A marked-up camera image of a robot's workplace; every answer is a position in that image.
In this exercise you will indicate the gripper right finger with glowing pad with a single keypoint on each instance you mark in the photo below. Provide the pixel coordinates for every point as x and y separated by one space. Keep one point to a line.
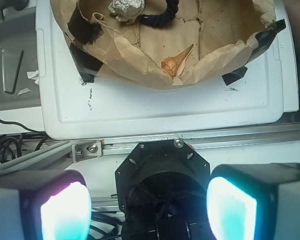
254 201

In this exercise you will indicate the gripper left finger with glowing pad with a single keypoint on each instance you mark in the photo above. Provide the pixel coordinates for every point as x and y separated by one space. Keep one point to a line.
44 205

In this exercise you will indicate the black hex key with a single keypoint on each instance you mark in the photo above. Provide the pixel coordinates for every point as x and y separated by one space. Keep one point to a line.
11 64

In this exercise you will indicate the tan spiral seashell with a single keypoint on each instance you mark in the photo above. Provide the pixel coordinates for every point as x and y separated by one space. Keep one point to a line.
175 65

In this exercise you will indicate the brown paper bag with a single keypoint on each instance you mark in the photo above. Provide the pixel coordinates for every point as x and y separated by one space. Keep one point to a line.
226 35

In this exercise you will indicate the crumpled white paper ball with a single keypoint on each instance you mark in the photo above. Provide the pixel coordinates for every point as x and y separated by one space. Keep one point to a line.
126 11

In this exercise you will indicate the aluminium frame rail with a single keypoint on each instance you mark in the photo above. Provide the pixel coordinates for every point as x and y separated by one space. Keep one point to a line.
266 143

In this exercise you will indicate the metal corner bracket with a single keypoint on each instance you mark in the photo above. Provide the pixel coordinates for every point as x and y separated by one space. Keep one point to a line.
85 150

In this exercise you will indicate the black octagonal mount plate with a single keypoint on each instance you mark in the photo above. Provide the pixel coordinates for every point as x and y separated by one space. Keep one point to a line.
156 170

